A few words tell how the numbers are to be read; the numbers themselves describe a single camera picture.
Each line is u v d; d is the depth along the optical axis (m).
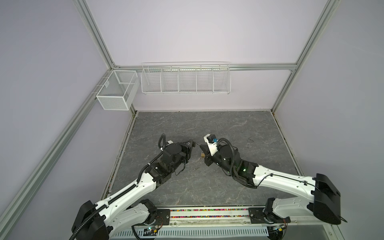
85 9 0.70
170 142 0.74
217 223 0.74
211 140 0.61
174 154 0.55
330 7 0.70
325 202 0.39
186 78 0.99
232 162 0.52
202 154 0.71
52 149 0.55
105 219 0.40
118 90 1.01
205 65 0.94
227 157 0.54
